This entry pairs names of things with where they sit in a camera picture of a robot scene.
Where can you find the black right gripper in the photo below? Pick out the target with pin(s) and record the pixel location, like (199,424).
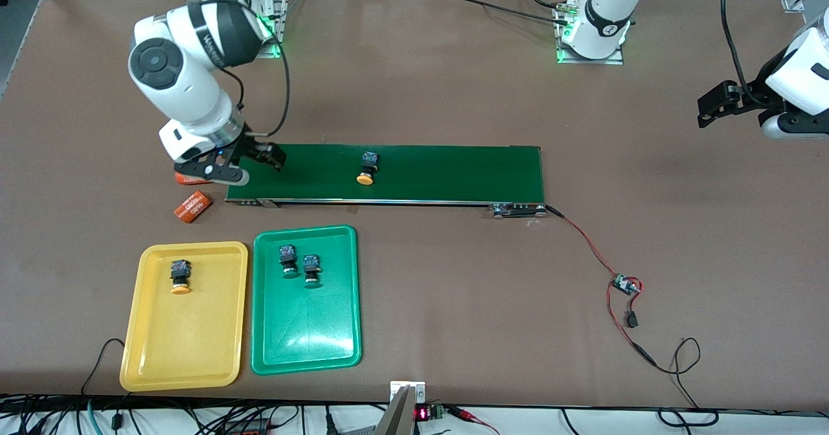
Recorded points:
(250,149)

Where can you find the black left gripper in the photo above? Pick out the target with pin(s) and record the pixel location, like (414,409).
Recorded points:
(755,93)

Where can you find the orange cylinder printed 4680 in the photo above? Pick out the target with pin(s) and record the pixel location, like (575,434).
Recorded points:
(188,180)
(193,206)

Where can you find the yellow mushroom push button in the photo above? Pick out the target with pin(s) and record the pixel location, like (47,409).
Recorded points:
(367,166)
(180,276)

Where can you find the green mushroom push button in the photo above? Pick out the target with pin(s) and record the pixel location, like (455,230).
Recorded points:
(287,259)
(312,270)

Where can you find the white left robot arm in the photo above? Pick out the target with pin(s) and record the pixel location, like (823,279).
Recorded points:
(803,79)

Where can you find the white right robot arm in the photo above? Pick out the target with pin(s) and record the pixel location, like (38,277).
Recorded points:
(188,92)

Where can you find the green conveyor belt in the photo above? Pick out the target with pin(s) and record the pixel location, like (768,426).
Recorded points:
(440,173)

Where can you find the green plastic tray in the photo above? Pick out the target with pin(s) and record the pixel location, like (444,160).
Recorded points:
(304,331)

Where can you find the yellow plastic tray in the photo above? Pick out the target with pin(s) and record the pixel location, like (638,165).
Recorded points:
(184,338)

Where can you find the small black circuit board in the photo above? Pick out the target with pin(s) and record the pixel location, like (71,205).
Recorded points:
(625,285)

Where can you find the red digit display module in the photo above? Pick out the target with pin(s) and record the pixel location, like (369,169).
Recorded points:
(422,413)

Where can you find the red clip lead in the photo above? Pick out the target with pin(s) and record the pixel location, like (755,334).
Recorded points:
(466,414)

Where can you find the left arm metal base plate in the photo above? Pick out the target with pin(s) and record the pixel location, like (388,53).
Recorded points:
(615,56)

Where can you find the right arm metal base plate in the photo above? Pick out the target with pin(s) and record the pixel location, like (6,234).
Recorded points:
(283,21)

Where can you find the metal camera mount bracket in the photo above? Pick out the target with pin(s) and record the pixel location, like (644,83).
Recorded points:
(408,393)

